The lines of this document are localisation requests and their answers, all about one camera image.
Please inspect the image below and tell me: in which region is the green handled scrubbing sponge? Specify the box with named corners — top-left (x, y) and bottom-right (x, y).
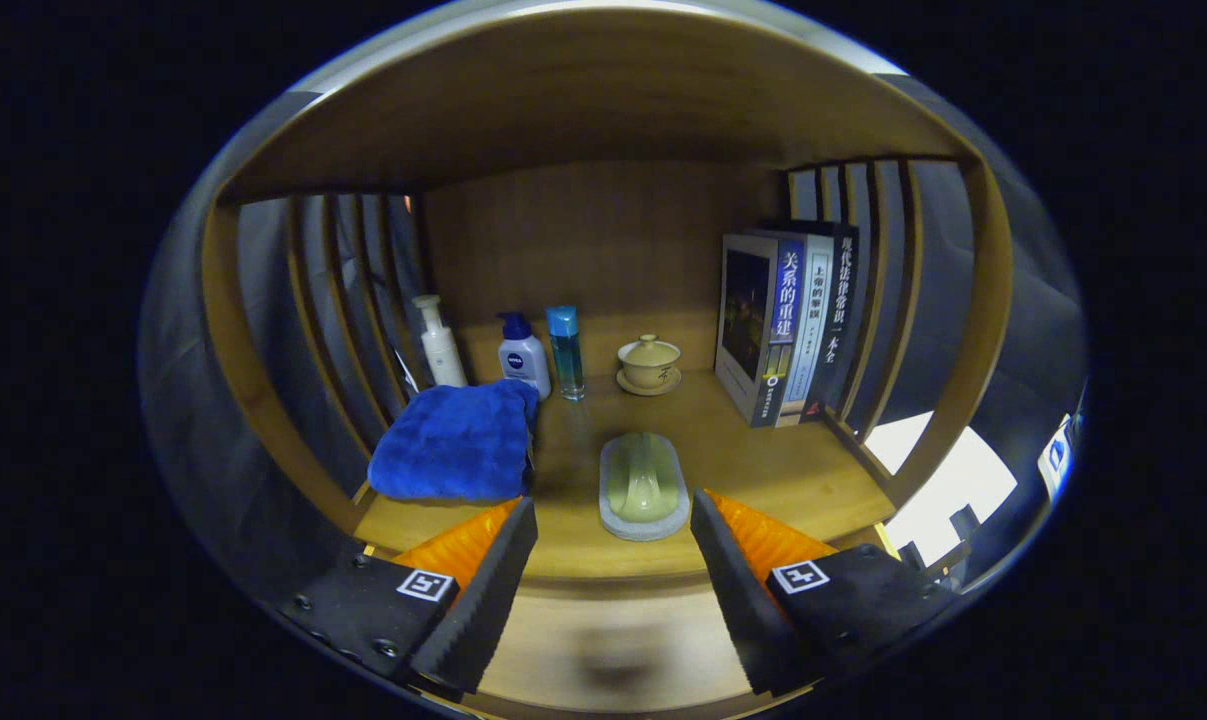
top-left (599, 432), bottom-right (691, 542)

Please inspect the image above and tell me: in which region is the blue towel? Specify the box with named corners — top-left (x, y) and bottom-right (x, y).
top-left (367, 379), bottom-right (541, 503)

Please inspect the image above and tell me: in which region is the white pump bottle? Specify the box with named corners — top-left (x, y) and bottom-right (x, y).
top-left (411, 294), bottom-right (469, 389)

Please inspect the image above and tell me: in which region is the book with pale spine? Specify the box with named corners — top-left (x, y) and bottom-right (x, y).
top-left (778, 232), bottom-right (836, 426)

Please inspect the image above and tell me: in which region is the beige lidded tea cup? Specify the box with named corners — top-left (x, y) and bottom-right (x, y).
top-left (617, 334), bottom-right (683, 397)

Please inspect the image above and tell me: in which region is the teal bottle blue cap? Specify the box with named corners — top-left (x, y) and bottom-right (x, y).
top-left (546, 305), bottom-right (586, 402)

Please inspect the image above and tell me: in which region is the book with blue spine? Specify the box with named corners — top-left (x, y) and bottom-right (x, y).
top-left (714, 232), bottom-right (806, 429)

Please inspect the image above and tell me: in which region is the wooden cabinet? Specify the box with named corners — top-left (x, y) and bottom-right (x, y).
top-left (201, 8), bottom-right (1014, 591)

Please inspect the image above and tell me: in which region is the white lotion bottle blue cap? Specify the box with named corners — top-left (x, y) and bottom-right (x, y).
top-left (495, 312), bottom-right (553, 401)

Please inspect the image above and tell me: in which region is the book with black spine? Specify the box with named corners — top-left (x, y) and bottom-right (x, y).
top-left (803, 222), bottom-right (861, 421)

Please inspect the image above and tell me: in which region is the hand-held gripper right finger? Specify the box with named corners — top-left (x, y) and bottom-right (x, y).
top-left (689, 488), bottom-right (964, 698)

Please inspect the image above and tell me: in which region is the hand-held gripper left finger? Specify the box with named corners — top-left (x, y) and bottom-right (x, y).
top-left (278, 495), bottom-right (541, 701)

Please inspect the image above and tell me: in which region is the black backdrop cloth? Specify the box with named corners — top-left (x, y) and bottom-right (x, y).
top-left (141, 75), bottom-right (1084, 601)

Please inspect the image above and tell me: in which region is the wooden cabinet countertop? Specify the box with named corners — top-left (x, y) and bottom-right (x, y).
top-left (355, 370), bottom-right (896, 583)

